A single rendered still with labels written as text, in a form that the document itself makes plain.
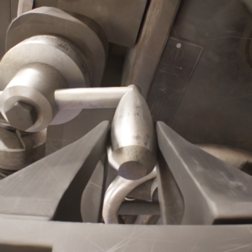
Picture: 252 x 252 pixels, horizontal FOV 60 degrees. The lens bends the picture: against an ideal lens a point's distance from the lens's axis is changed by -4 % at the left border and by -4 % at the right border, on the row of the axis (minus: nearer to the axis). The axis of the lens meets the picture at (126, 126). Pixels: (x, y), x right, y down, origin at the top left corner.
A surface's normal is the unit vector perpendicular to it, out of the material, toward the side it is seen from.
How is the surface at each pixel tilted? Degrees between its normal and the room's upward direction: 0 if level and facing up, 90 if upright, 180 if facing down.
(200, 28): 90
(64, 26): 90
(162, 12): 90
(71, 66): 90
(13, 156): 108
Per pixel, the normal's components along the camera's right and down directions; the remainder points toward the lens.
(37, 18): -0.03, 0.58
